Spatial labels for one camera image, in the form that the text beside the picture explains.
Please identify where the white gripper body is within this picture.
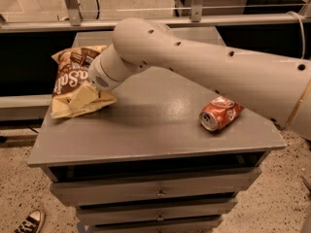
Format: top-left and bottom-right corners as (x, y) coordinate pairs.
(88, 57), (121, 91)

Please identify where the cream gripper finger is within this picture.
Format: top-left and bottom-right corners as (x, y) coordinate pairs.
(97, 90), (114, 101)
(69, 83), (99, 112)

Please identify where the brown Late July chip bag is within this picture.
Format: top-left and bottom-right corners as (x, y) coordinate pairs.
(51, 46), (117, 118)

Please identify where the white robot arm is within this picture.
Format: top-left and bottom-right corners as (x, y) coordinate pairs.
(86, 17), (311, 140)

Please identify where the grey drawer cabinet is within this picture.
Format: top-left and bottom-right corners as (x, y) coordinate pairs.
(27, 26), (287, 233)

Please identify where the red crushed soda can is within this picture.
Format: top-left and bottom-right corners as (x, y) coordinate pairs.
(199, 96), (244, 131)

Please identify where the black white sneaker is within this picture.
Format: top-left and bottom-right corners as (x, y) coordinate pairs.
(14, 210), (46, 233)

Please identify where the top grey drawer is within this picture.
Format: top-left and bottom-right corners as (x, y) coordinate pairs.
(51, 167), (261, 206)

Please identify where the grey drawer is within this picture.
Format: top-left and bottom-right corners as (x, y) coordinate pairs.
(92, 216), (222, 233)
(77, 198), (237, 225)
(51, 167), (261, 206)

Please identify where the middle grey drawer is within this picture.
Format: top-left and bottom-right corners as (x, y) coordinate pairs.
(77, 198), (237, 225)

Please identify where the bottom grey drawer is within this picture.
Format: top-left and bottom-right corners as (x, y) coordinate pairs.
(92, 216), (222, 233)

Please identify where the metal railing frame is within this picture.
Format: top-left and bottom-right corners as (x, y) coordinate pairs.
(0, 0), (310, 30)

